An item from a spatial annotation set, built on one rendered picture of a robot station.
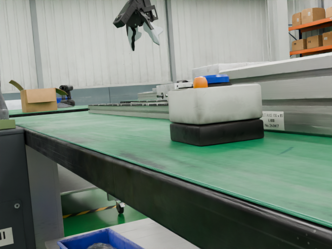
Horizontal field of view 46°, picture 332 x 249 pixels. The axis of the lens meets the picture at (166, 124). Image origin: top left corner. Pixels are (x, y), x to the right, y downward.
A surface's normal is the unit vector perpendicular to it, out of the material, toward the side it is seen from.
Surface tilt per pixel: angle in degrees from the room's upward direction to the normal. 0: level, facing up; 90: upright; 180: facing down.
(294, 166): 0
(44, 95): 69
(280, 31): 90
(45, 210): 90
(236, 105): 90
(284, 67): 90
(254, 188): 0
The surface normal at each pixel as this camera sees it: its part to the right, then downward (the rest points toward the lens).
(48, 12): 0.45, 0.04
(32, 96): 0.37, -0.33
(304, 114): -0.92, 0.10
